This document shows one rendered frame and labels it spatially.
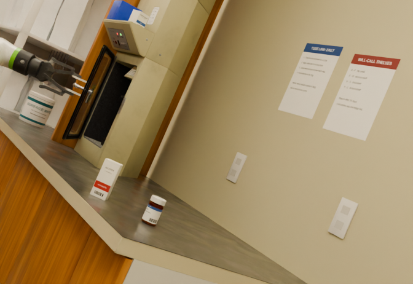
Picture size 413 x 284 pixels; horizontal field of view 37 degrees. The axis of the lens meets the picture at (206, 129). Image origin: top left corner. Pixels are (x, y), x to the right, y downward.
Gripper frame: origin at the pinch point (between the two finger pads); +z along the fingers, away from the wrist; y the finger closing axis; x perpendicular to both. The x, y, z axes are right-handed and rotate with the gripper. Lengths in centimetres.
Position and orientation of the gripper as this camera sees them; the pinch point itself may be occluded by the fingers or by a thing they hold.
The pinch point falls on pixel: (78, 86)
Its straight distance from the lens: 252.1
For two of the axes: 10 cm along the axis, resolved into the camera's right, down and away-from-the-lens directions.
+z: 9.1, 4.0, 0.3
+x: -0.4, 0.0, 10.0
